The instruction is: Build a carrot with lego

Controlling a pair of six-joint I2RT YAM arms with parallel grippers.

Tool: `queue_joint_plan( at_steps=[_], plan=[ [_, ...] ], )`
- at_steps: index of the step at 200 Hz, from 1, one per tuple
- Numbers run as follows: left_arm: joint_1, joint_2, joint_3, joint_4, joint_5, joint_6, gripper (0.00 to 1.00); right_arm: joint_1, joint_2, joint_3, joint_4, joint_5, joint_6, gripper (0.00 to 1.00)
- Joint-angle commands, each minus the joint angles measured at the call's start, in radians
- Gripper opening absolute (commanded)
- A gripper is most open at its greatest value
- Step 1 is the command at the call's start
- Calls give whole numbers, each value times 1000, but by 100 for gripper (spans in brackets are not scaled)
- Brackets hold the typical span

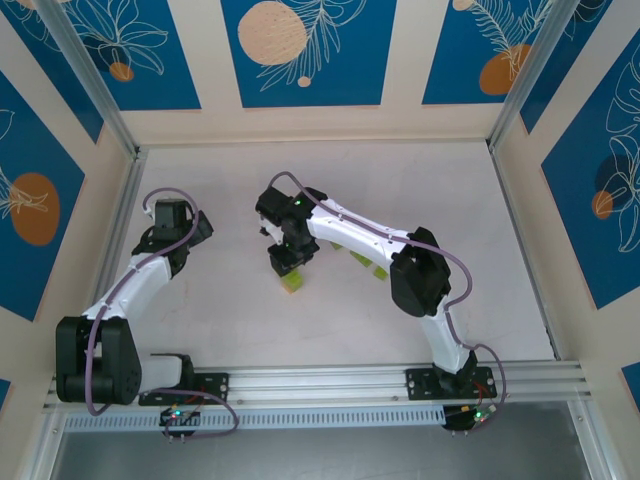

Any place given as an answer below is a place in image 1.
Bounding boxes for aluminium side rail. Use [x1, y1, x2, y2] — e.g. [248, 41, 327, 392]
[489, 144, 561, 362]
[74, 147, 149, 371]

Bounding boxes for blue floral wall panel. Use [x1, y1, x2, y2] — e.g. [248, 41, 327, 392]
[519, 0, 640, 135]
[541, 49, 640, 311]
[0, 69, 86, 322]
[221, 0, 399, 109]
[422, 0, 556, 106]
[59, 0, 202, 112]
[0, 7, 105, 145]

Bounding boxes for grey metal sheet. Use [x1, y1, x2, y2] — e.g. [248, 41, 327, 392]
[49, 402, 601, 480]

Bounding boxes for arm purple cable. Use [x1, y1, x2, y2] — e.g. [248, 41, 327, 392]
[268, 171, 509, 421]
[85, 187, 240, 441]

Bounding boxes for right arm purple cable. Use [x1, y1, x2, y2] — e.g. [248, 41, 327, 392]
[268, 171, 509, 421]

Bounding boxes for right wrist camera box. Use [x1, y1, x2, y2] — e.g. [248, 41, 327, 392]
[257, 213, 285, 240]

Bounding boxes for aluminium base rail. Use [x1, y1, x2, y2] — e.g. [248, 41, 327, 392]
[42, 360, 594, 412]

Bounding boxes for slotted grey cable duct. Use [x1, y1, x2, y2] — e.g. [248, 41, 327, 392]
[64, 404, 446, 432]

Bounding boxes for aluminium frame post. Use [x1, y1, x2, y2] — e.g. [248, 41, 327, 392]
[485, 0, 589, 151]
[34, 0, 149, 161]

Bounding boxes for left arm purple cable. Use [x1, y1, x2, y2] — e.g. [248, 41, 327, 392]
[85, 187, 240, 441]

